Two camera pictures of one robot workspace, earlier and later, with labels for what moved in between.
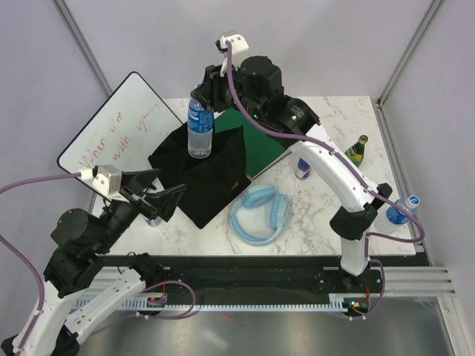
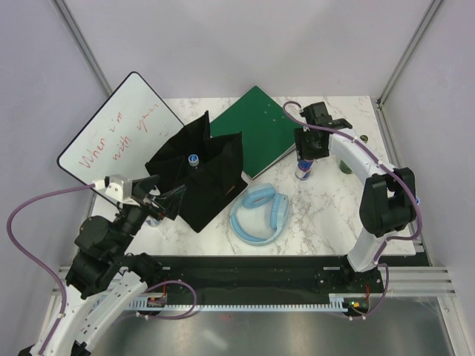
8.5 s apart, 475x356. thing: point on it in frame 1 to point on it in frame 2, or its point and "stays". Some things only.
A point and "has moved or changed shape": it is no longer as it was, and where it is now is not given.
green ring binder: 262,150 stays
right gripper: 214,82 to 302,150
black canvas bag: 211,182 has moved or changed shape
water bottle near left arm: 155,222 stays
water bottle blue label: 200,129 to 193,160
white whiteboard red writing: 123,131 stays
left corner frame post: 79,38 stays
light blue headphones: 260,216 stays
